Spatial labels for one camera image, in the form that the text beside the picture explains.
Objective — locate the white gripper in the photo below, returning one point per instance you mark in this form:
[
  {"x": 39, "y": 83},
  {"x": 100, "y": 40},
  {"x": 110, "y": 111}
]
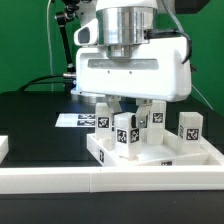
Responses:
[{"x": 157, "y": 70}]

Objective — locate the white square table top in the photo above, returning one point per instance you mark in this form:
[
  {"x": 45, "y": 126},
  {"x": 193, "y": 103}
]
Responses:
[{"x": 172, "y": 152}]

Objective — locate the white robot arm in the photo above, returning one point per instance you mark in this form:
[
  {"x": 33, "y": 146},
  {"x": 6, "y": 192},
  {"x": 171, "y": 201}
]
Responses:
[{"x": 123, "y": 54}]

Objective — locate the white base marker plate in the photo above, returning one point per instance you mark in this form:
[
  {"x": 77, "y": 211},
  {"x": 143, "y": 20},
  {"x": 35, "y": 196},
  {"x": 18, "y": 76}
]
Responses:
[{"x": 75, "y": 120}]

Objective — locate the white u-shaped obstacle fence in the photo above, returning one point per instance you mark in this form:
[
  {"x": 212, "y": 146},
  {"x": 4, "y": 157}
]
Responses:
[{"x": 110, "y": 179}]

